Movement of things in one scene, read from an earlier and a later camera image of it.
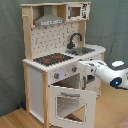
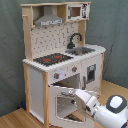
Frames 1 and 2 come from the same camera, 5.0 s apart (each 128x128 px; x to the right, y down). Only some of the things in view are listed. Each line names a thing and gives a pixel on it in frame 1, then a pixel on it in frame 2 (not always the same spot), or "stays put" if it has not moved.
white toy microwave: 78,11 stays put
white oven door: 72,107 stays put
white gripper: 89,66 -> 89,103
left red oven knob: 56,75 stays put
